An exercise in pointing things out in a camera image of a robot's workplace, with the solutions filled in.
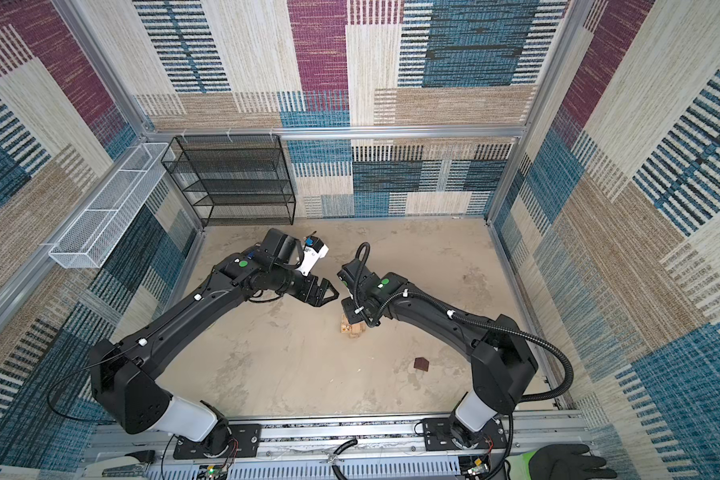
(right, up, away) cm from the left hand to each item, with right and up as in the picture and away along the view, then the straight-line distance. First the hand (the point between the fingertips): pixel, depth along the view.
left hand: (327, 285), depth 77 cm
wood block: (+4, -8, -3) cm, 9 cm away
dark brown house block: (+25, -23, +8) cm, 35 cm away
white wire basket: (-54, +12, -5) cm, 56 cm away
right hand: (+8, -8, +6) cm, 13 cm away
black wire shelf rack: (-38, +34, +34) cm, 62 cm away
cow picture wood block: (+4, -13, +11) cm, 18 cm away
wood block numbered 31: (+6, -16, +11) cm, 21 cm away
